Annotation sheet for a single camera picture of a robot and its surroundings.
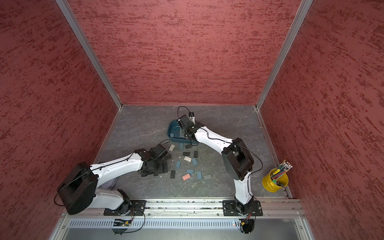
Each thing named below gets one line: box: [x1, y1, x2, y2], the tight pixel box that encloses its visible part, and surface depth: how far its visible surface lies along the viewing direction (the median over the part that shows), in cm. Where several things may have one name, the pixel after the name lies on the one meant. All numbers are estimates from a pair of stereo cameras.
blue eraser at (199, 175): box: [197, 171, 203, 180], surface depth 87 cm
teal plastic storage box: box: [167, 119, 198, 144], surface depth 103 cm
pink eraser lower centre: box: [182, 173, 191, 181], surface depth 86 cm
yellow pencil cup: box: [262, 168, 289, 193], surface depth 77 cm
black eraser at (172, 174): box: [170, 170, 176, 179], surface depth 87 cm
